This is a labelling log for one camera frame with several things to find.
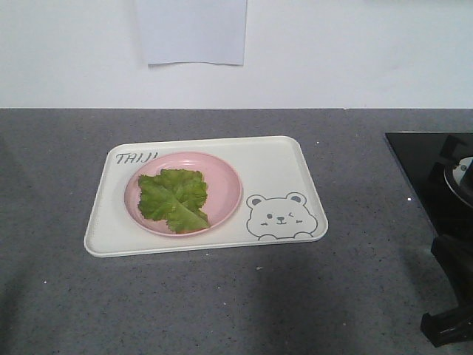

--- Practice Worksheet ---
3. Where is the pink round plate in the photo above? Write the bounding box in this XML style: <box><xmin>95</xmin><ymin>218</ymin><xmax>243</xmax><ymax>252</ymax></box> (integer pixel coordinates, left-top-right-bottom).
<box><xmin>124</xmin><ymin>152</ymin><xmax>242</xmax><ymax>237</ymax></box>

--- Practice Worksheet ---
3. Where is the cream bear serving tray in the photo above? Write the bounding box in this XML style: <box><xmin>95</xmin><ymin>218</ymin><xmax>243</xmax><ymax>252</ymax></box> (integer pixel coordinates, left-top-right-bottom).
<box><xmin>84</xmin><ymin>136</ymin><xmax>328</xmax><ymax>257</ymax></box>

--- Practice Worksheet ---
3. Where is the green lettuce leaf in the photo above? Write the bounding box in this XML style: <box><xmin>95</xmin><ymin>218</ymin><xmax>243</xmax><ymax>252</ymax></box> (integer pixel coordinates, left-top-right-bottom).
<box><xmin>138</xmin><ymin>169</ymin><xmax>210</xmax><ymax>234</ymax></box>

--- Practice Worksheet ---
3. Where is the black glass gas stove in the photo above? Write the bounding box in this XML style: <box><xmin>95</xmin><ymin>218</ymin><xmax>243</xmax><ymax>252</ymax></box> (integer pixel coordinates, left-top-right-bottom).
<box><xmin>386</xmin><ymin>132</ymin><xmax>472</xmax><ymax>241</ymax></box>

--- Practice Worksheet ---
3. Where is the white paper on wall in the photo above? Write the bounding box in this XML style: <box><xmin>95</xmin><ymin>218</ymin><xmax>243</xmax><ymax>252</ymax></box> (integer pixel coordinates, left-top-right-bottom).
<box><xmin>135</xmin><ymin>1</ymin><xmax>247</xmax><ymax>66</ymax></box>

